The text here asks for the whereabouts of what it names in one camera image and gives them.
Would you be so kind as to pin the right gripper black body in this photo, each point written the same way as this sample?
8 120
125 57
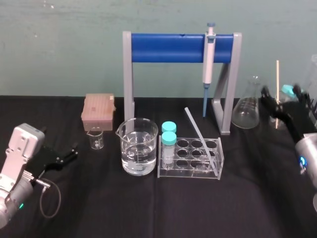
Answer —
288 124

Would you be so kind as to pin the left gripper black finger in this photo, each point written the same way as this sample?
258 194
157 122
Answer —
69 150
70 158

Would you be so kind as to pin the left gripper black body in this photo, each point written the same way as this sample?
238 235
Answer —
45 160

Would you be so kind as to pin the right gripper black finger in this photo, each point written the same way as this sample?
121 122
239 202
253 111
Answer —
268 99
301 95

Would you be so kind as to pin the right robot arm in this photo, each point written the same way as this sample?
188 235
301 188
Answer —
308 158

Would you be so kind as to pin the clear glass stirring rod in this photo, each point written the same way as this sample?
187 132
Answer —
198 130

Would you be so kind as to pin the small glass holding wooden stick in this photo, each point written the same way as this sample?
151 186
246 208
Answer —
274 122

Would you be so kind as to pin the teal capped bottle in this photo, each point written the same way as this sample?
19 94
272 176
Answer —
287 89

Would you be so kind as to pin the thin wooden stick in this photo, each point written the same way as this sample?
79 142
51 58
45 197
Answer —
278 79

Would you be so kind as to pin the tall glass cylinder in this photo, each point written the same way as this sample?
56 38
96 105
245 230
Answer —
313 74

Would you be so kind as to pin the glass conical flask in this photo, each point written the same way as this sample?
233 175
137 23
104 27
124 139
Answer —
246 114

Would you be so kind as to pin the small glass beaker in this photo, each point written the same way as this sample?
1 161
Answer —
96 140

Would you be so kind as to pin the pink pipette tip box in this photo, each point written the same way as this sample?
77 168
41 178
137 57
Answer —
97 109

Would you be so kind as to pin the large glass beaker with water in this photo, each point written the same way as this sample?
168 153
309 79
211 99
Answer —
138 156

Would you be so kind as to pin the white and blue pipette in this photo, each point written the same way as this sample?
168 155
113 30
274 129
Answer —
208 67

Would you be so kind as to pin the vial with teal cap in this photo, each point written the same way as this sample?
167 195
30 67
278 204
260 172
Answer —
168 140
169 126

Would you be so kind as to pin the clear acrylic tube rack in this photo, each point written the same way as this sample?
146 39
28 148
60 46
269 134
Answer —
193 171

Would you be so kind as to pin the grey stand with blue bar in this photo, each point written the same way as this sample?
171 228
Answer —
168 48

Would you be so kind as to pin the black table cloth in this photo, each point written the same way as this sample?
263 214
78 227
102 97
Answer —
173 210

